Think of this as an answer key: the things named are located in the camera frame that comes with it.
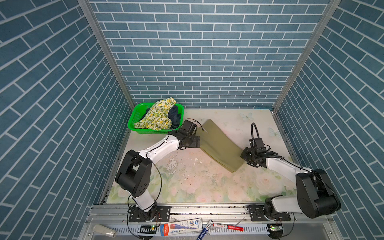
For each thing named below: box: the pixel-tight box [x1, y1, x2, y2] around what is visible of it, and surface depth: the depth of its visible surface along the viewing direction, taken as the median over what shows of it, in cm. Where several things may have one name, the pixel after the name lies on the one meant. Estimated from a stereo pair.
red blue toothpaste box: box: [160, 218, 203, 237], surface depth 71 cm
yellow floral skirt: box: [133, 97, 177, 131], surface depth 107 cm
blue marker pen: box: [196, 219, 213, 240], surface depth 69 cm
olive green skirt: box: [196, 119, 245, 173], surface depth 101 cm
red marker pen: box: [212, 223, 244, 232], surface depth 71 cm
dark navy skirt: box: [168, 105, 181, 130], surface depth 107 cm
